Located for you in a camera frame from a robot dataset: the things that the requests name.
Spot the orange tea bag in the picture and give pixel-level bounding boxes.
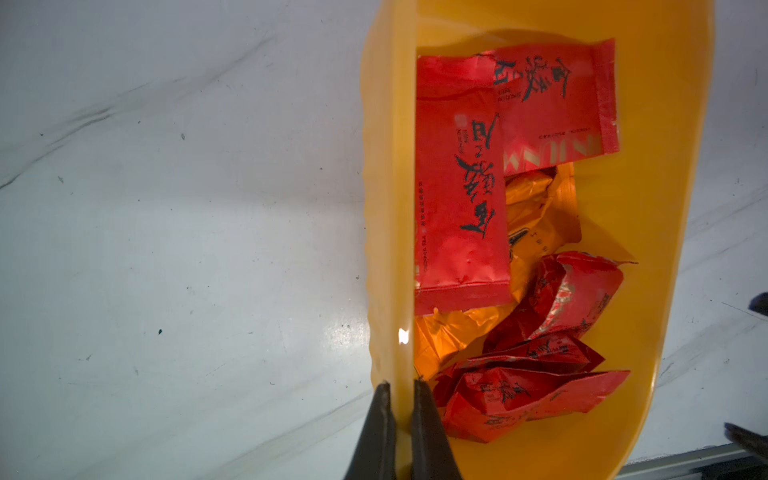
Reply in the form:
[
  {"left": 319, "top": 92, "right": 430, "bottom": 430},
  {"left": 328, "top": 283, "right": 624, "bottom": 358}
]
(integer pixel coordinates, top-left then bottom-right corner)
[{"left": 414, "top": 163, "right": 581, "bottom": 380}]

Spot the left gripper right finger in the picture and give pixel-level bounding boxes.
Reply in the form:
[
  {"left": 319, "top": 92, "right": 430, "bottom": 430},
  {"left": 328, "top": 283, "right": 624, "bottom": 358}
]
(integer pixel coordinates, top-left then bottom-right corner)
[{"left": 411, "top": 380, "right": 462, "bottom": 480}]

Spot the aluminium mounting rail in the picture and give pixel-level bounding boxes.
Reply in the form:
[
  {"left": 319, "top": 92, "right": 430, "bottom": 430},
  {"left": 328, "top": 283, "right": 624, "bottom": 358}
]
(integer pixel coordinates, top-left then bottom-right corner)
[{"left": 616, "top": 444, "right": 767, "bottom": 479}]

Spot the red tea bag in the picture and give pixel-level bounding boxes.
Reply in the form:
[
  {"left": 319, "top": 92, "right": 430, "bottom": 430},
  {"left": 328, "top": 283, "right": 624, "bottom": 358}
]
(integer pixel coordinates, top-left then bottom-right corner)
[
  {"left": 485, "top": 39, "right": 620, "bottom": 176},
  {"left": 433, "top": 332, "right": 604, "bottom": 408},
  {"left": 434, "top": 367, "right": 630, "bottom": 443},
  {"left": 483, "top": 251, "right": 624, "bottom": 354},
  {"left": 415, "top": 56, "right": 511, "bottom": 316}
]

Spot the yellow plastic storage box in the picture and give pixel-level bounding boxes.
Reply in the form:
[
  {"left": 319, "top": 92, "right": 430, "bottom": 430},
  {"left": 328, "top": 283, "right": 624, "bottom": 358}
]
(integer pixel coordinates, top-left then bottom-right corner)
[{"left": 361, "top": 0, "right": 716, "bottom": 480}]

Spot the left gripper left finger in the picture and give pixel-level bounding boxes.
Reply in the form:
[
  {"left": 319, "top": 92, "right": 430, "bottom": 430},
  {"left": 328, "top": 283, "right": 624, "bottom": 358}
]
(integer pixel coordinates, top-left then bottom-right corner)
[{"left": 344, "top": 382, "right": 396, "bottom": 480}]

